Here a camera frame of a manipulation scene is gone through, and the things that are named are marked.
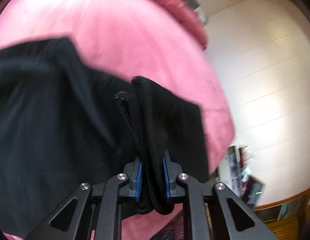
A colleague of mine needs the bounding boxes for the wooden cabinet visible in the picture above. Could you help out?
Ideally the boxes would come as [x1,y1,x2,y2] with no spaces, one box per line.
[252,187,310,240]

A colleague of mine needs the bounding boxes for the dark box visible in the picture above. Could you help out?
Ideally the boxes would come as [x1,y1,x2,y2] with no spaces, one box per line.
[242,175,265,208]

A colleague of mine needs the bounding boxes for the red duvet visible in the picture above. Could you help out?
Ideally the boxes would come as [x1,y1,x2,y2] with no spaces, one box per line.
[127,0,208,50]

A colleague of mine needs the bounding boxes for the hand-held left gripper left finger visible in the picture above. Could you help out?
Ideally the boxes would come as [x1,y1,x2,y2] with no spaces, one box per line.
[25,159,143,240]

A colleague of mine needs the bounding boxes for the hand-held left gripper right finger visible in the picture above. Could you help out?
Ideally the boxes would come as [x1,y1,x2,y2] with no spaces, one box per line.
[162,151,280,240]

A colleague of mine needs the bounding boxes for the grey bed headboard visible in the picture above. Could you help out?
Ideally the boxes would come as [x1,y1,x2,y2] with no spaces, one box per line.
[185,0,201,13]

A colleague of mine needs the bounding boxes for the black embroidered pants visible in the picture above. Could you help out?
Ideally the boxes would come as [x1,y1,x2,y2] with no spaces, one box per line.
[0,37,210,238]

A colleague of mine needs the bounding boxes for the cluttered shelf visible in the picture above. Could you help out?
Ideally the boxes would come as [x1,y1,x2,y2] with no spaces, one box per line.
[223,145,254,193]

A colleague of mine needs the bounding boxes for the pink cloth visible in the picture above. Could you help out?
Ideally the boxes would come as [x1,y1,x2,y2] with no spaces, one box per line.
[0,0,237,240]

